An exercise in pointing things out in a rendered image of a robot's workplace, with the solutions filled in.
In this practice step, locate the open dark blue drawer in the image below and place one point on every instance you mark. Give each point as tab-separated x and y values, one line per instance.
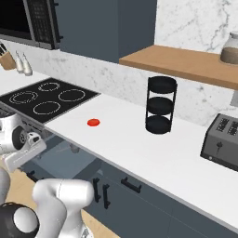
62	162

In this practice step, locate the wooden knife block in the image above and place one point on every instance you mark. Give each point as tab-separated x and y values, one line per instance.
6	60

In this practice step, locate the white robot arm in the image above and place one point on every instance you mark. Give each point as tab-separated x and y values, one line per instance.
59	198

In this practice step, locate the glass jar with lid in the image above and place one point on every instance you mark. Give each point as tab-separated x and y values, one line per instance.
231	51

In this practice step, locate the black microwave oven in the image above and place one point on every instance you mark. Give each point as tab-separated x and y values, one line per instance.
28	18

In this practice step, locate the white shaker bottle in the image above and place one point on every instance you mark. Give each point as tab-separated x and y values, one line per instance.
27	68
19	65

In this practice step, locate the dark blue drawer front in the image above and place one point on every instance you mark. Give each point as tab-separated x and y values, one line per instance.
148	189

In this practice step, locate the black hob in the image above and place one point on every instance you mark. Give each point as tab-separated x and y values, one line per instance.
52	100

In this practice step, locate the grey toaster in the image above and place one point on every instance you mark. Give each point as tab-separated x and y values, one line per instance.
221	142

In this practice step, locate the black three-tier stand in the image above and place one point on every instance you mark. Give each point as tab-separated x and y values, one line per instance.
161	105

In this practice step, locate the wooden wall shelf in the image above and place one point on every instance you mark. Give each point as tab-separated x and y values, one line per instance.
186	63

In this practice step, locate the dark blue wall cupboard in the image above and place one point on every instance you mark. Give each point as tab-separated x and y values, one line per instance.
102	28

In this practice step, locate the grey measuring cup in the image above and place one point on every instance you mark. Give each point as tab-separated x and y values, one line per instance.
74	149

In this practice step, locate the dark blue cupboard door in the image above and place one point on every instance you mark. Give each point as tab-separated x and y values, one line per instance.
136	220
93	209

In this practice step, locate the dark blue cabinet front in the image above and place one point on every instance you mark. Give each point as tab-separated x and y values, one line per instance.
201	223

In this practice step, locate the small red round object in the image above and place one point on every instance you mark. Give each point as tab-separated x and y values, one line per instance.
93	122

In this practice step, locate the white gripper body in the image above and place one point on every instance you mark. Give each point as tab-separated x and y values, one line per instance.
24	156

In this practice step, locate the oven control panel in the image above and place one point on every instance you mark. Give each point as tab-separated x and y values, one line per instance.
31	125

